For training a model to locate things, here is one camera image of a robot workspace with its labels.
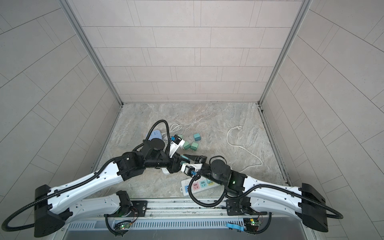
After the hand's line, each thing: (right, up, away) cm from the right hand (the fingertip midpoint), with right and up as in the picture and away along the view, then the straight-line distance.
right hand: (184, 160), depth 66 cm
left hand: (+3, -1, -1) cm, 3 cm away
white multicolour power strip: (+7, -16, +11) cm, 21 cm away
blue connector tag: (+22, -29, -2) cm, 36 cm away
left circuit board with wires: (-26, -28, -2) cm, 38 cm away
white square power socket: (-12, -10, +15) cm, 21 cm away
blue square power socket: (-22, +8, +30) cm, 38 cm away
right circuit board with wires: (+31, -30, +2) cm, 44 cm away
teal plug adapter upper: (+5, +6, +30) cm, 31 cm away
